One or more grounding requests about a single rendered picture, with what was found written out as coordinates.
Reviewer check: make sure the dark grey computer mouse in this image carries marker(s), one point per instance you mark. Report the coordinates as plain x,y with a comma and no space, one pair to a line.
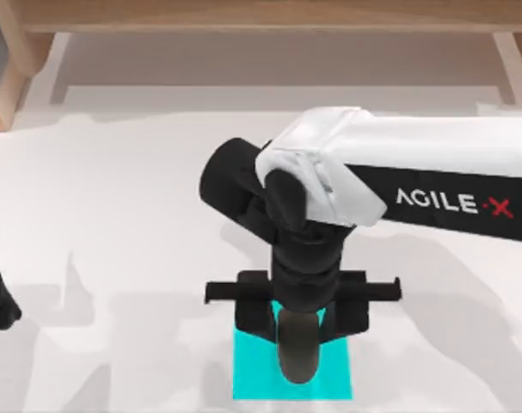
298,348

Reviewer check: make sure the cyan square mat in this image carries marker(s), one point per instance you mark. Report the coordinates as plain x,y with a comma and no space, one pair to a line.
252,370

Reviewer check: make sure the wooden open shelf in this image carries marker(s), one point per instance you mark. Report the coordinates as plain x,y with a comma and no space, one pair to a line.
260,15

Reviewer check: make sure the wooden cupboard with grey inside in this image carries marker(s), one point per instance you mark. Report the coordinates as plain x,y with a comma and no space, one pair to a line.
15,51

